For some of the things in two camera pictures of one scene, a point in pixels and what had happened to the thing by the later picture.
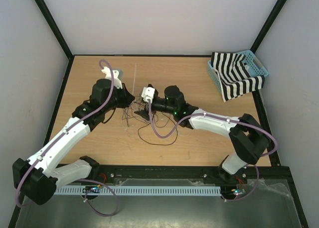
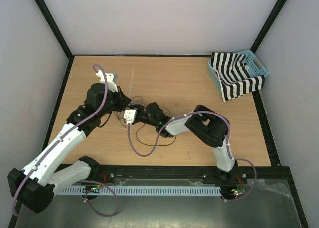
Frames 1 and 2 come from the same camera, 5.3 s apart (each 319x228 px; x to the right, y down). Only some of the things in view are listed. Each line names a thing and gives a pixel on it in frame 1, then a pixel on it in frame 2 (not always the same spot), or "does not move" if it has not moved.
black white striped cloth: x=233 y=75 does not move
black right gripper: x=144 y=113 -> x=136 y=107
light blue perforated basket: x=253 y=64 does not move
